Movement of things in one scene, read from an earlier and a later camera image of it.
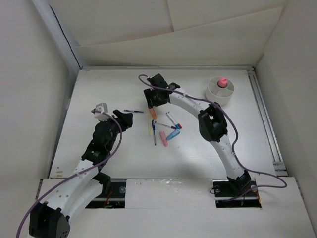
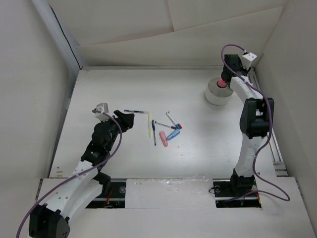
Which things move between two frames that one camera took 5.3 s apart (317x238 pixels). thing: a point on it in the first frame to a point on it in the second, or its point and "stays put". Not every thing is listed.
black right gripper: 148,94 to 240,65
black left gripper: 127,122 stays put
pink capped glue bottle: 223,82 stays put
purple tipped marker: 172,127 stays put
